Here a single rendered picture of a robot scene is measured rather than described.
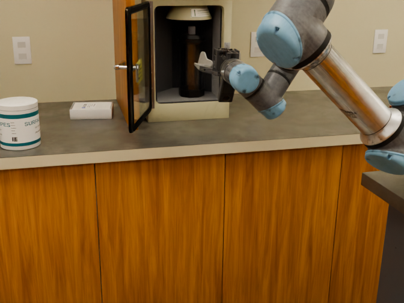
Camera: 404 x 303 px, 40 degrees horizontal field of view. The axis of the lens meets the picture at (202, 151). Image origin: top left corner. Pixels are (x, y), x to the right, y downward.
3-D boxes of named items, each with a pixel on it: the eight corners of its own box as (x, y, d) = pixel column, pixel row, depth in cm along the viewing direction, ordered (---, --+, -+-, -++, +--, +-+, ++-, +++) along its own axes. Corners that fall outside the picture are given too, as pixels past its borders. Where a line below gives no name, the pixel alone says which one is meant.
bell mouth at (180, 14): (162, 15, 220) (162, 1, 219) (205, 15, 225) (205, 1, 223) (170, 20, 204) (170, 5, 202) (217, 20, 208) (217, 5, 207)
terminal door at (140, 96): (151, 110, 210) (149, 0, 197) (131, 134, 182) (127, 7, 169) (149, 110, 210) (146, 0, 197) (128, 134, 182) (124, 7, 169)
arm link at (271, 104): (298, 91, 162) (273, 65, 158) (279, 121, 159) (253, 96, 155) (282, 94, 169) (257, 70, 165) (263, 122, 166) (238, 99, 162)
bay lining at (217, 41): (145, 88, 234) (143, 0, 223) (205, 86, 240) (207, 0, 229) (156, 102, 212) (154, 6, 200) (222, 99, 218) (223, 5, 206)
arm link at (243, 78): (248, 102, 155) (227, 82, 152) (237, 93, 165) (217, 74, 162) (268, 80, 154) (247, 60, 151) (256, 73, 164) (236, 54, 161)
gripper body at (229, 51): (235, 48, 177) (246, 53, 166) (233, 75, 180) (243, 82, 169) (211, 47, 176) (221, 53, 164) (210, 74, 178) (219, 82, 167)
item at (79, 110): (73, 111, 227) (73, 101, 226) (113, 110, 228) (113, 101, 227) (70, 119, 216) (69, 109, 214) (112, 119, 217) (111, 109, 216)
